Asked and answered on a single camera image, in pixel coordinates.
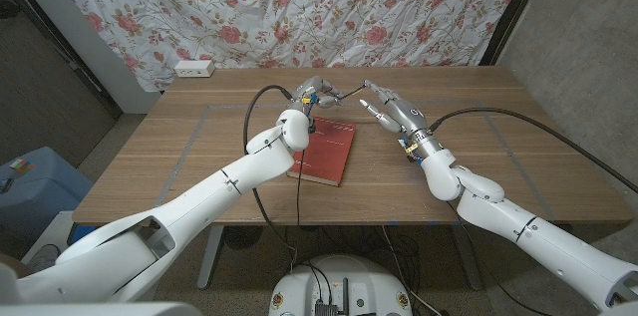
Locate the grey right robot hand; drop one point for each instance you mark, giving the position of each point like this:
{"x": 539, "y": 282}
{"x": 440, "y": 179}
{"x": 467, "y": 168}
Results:
{"x": 409, "y": 116}

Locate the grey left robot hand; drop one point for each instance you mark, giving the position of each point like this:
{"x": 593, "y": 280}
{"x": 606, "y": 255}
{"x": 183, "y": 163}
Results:
{"x": 311, "y": 89}

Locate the black mechanical pencil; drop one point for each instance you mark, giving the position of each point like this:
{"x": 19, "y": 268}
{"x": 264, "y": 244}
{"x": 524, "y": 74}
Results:
{"x": 354, "y": 92}

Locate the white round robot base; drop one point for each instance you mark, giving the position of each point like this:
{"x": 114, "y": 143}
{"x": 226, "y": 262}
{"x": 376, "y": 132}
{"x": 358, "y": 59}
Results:
{"x": 344, "y": 281}

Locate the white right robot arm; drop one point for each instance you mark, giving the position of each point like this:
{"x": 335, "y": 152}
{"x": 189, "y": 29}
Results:
{"x": 538, "y": 236}

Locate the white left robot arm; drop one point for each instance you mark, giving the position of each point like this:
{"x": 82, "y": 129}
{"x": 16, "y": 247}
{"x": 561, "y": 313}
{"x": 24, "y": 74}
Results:
{"x": 209, "y": 201}

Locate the red notebook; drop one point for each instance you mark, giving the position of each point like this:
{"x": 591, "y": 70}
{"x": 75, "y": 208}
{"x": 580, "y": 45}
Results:
{"x": 331, "y": 156}

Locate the floral backdrop cloth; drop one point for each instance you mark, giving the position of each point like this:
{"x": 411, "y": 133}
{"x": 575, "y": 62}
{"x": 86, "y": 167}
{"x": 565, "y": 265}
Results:
{"x": 299, "y": 7}

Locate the white power strip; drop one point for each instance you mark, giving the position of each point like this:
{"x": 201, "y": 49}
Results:
{"x": 194, "y": 68}

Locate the grey table leg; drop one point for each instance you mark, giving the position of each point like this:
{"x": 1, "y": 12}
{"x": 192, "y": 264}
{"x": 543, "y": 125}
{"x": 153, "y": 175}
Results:
{"x": 209, "y": 256}
{"x": 468, "y": 256}

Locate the black round floor fan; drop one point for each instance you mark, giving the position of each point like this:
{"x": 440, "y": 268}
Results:
{"x": 239, "y": 237}

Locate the blue foot pedal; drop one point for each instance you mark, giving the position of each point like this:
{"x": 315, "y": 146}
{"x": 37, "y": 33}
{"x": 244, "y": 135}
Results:
{"x": 81, "y": 233}

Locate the blue storage box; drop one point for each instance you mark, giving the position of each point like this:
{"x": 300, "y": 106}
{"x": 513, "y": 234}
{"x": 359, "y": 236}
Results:
{"x": 45, "y": 191}

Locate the rubik's cube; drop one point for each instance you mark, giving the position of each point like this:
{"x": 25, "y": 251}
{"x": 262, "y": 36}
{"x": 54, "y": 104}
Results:
{"x": 21, "y": 165}

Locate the white robot torso edge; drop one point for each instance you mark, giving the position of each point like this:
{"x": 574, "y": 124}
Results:
{"x": 99, "y": 310}

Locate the grey sneaker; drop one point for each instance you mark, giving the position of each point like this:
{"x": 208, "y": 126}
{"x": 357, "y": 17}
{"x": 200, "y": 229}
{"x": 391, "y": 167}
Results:
{"x": 45, "y": 258}

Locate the person's leg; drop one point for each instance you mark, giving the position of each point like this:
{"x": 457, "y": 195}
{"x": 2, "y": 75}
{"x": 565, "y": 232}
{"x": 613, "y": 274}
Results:
{"x": 10, "y": 268}

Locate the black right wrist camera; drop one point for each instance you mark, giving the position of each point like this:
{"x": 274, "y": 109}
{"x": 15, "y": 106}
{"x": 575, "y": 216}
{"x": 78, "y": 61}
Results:
{"x": 411, "y": 151}

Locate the black backdrop frame pole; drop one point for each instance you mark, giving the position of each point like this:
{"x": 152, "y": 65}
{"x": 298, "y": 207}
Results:
{"x": 513, "y": 7}

